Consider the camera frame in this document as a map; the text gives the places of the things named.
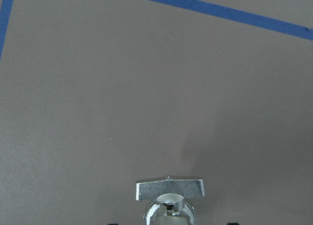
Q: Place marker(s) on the chrome angle valve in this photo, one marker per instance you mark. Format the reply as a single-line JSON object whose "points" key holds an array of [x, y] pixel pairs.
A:
{"points": [[169, 199]]}

